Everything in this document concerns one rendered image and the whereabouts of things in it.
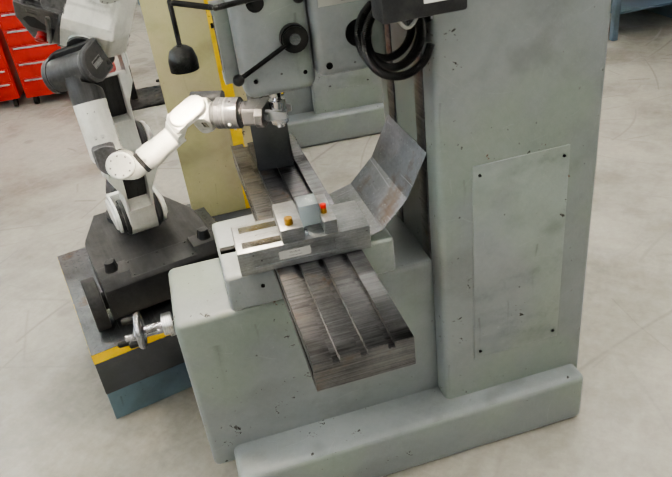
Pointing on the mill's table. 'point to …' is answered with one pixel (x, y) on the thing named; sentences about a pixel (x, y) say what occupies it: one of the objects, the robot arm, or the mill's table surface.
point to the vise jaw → (290, 225)
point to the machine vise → (299, 253)
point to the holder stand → (272, 146)
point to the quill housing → (267, 32)
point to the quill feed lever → (294, 39)
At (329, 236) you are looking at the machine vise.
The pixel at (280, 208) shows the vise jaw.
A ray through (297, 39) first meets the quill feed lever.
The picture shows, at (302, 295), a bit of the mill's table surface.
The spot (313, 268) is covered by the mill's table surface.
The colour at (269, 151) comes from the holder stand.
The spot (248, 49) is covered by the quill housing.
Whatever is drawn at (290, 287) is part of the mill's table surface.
